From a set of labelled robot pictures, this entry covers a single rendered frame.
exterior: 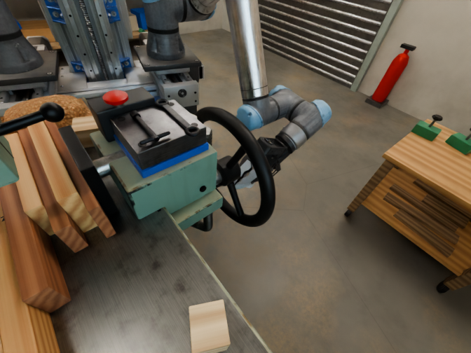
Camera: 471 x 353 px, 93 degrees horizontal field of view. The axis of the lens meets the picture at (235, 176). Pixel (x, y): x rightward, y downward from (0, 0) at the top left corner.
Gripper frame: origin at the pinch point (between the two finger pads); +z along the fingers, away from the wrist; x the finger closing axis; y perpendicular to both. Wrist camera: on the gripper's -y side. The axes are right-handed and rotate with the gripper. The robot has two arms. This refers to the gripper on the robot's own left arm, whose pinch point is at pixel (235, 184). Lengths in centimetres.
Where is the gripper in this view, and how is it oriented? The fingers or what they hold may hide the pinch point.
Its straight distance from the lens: 63.8
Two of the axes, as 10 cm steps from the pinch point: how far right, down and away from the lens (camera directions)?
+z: -7.4, 6.7, -0.5
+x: -6.2, -6.6, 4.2
